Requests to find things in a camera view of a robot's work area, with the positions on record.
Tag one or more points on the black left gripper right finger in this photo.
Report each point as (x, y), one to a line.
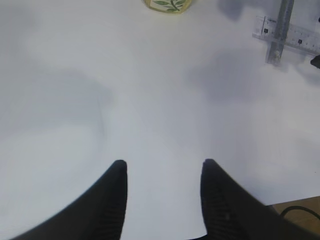
(231, 213)

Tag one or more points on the clear plastic ruler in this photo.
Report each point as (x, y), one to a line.
(297, 37)

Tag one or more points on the blue-grey glitter pen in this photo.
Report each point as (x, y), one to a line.
(281, 31)

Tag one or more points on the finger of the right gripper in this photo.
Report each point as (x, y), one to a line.
(315, 61)

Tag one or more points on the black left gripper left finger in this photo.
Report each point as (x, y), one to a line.
(98, 214)

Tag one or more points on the yellow tea bottle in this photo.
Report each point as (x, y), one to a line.
(168, 6)

